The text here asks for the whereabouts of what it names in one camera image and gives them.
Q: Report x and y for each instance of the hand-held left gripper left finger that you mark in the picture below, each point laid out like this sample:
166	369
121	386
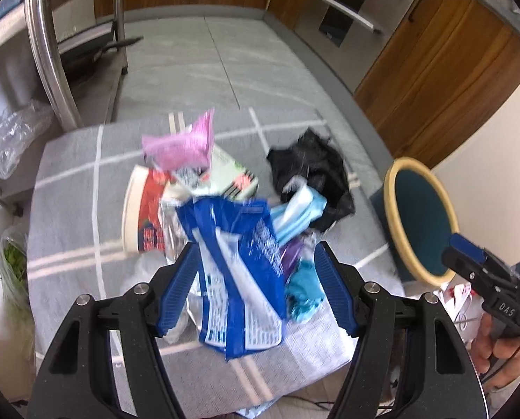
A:
177	297

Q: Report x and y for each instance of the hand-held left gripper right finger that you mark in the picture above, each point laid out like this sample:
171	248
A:
334	288

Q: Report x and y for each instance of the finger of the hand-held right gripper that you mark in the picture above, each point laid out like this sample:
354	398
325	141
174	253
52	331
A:
467	246

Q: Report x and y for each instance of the teal packet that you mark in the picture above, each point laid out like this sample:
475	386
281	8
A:
305	288

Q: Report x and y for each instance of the blue bin with yellow rim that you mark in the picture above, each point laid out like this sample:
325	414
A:
421	222

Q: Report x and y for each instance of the blue snack bag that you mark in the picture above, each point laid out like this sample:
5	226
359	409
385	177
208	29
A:
238	270

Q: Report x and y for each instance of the light blue wrapper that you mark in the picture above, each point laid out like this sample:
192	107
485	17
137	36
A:
303	209

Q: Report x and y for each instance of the pink wrapper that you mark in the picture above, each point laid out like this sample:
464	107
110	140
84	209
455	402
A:
177	146

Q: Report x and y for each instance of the person's right hand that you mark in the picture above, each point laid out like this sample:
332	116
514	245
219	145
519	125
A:
482	349

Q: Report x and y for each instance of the white red plastic bag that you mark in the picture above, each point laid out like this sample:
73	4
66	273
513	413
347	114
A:
458	303

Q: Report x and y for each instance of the purple wrapper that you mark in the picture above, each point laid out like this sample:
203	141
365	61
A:
292	253

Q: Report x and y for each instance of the white red noodle cup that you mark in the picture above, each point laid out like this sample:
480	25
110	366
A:
133	209

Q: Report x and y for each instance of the black plastic bag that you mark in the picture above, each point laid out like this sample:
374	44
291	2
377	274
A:
316	170

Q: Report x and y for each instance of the grey checked cloth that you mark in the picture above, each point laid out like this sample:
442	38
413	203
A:
76	227

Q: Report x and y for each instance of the green white carton box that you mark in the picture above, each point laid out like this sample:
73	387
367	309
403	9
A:
229	174

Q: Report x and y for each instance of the bag of green vegetables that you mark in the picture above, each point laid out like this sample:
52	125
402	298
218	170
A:
13	266

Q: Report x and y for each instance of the clear plastic bag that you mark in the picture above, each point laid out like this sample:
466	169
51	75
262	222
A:
15	135

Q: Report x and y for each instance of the black pan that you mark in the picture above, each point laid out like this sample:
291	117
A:
81	59

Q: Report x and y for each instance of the stainless steel oven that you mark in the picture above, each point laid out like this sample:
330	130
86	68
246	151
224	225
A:
351	17

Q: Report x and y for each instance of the stainless steel rack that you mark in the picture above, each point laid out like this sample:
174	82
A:
46	52

